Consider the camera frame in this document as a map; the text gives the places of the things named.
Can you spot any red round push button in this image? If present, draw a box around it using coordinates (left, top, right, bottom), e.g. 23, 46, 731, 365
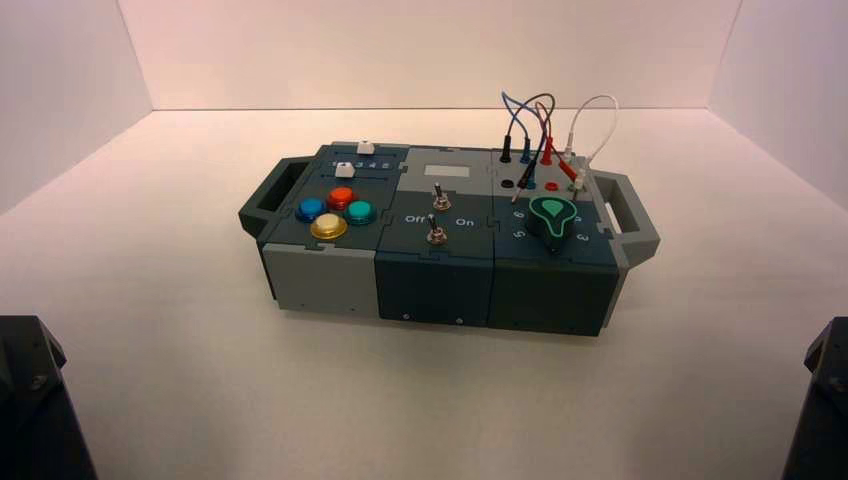
327, 186, 359, 212

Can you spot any green round push button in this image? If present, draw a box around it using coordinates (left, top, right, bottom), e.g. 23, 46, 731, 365
344, 200, 378, 227

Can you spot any yellow round push button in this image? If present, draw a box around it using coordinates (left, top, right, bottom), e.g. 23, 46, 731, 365
310, 213, 349, 241

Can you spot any blue round push button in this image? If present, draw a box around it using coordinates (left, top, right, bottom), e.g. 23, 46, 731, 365
294, 197, 328, 224

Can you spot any teal and grey modular box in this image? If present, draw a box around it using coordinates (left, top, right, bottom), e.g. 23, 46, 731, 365
238, 140, 662, 338

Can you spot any green and black rotary knob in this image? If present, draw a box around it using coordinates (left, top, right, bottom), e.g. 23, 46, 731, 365
527, 195, 580, 255

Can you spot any blue banana plug cable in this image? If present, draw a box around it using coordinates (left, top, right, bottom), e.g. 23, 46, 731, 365
500, 89, 539, 193

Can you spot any red banana plug cable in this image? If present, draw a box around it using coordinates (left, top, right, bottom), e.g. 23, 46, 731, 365
533, 100, 579, 183

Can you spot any white banana plug cable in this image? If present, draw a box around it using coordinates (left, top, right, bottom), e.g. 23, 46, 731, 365
566, 94, 621, 200

